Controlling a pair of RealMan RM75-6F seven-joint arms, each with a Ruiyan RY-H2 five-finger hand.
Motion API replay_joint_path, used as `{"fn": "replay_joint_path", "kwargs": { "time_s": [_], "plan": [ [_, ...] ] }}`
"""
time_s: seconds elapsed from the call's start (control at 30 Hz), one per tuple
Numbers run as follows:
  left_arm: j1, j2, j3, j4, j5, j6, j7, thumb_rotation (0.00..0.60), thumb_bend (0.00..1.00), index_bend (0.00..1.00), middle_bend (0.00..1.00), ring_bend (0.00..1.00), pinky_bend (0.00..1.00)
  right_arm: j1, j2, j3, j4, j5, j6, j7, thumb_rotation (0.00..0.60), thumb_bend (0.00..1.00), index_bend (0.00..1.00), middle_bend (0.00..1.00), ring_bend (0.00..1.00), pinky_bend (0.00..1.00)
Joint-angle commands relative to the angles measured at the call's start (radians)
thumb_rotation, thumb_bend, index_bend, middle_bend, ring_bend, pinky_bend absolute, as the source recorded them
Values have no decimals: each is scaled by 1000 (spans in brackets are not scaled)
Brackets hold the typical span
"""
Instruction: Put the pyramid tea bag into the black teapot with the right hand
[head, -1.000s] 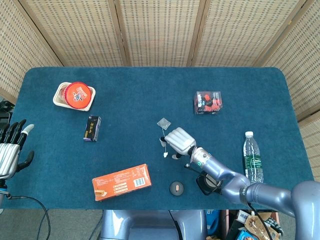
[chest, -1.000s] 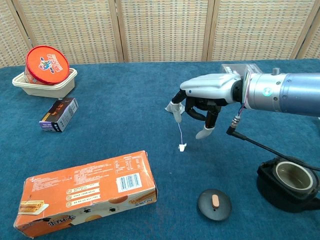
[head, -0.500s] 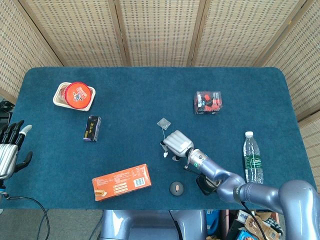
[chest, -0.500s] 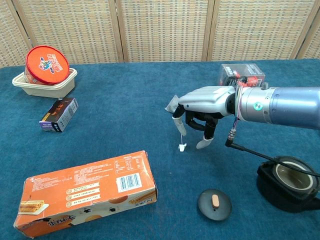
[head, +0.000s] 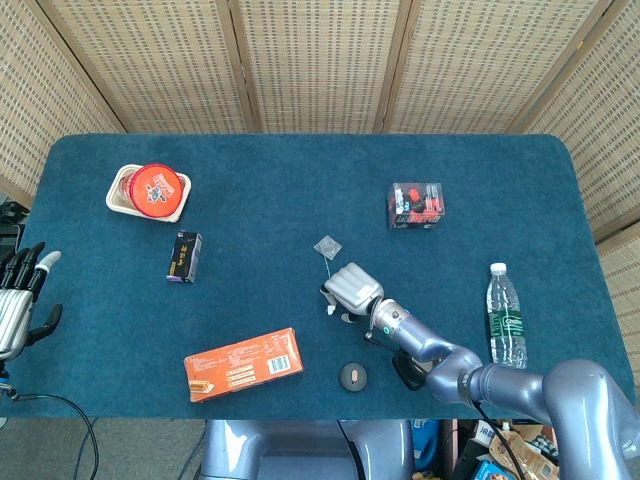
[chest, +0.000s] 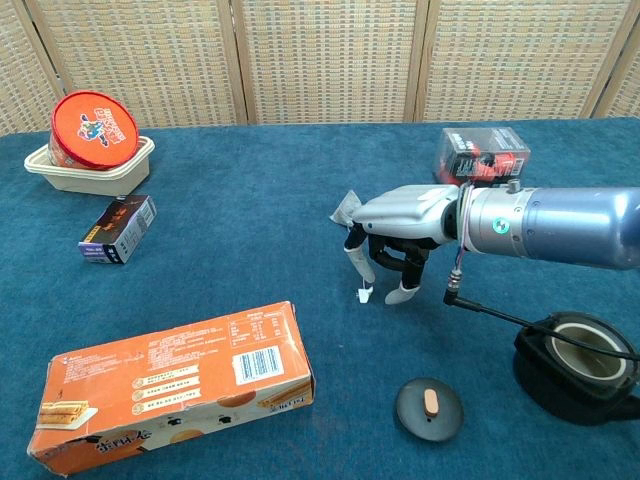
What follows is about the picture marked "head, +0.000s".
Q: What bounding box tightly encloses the cream plastic tray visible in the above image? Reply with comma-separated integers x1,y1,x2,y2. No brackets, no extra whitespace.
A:
104,163,193,224

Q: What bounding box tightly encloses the blue snack box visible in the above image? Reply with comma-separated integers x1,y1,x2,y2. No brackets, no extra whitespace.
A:
472,458,507,480

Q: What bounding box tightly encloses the tan snack bag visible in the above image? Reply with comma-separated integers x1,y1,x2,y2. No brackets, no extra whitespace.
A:
489,431,560,480

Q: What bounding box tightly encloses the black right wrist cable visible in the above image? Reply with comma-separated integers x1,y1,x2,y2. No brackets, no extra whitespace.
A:
363,319,401,354

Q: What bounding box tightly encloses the woven folding screen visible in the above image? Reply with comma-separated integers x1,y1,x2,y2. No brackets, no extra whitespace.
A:
0,0,640,326

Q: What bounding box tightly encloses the orange biscuit box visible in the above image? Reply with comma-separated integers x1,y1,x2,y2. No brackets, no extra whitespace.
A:
183,327,305,404

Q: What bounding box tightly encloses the small black purple box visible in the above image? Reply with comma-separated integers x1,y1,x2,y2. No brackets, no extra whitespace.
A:
166,230,204,285

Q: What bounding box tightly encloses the small black round lid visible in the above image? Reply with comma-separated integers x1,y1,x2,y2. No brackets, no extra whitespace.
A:
337,361,370,394

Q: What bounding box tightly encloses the clear box with red items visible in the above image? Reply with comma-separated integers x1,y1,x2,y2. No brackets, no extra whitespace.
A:
386,181,446,231

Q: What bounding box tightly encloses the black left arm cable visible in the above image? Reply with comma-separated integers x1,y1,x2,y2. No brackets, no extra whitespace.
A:
7,392,101,480

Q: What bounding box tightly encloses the blue table cloth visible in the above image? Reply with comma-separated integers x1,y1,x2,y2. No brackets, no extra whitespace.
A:
0,132,626,422

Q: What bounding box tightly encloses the blue plastic package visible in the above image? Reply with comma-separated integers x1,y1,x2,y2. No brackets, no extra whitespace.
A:
412,418,442,472

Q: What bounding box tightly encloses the grey-blue robot torso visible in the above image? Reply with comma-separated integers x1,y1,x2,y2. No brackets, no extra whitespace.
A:
199,418,416,480

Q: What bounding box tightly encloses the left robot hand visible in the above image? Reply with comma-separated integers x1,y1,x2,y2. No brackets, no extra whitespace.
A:
0,242,64,362

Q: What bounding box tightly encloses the red lidded round tub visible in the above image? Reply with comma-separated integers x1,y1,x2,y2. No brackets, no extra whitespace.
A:
127,162,184,220

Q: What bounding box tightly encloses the black floor equipment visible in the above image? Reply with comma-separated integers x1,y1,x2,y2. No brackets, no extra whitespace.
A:
0,199,26,263

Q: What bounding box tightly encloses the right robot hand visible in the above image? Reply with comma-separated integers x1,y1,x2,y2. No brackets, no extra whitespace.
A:
319,262,385,324

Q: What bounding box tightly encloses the tea bag with string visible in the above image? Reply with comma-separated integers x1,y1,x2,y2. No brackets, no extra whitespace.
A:
313,233,344,316

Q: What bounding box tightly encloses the clear plastic water bottle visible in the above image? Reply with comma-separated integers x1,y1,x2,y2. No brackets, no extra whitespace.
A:
485,261,528,371

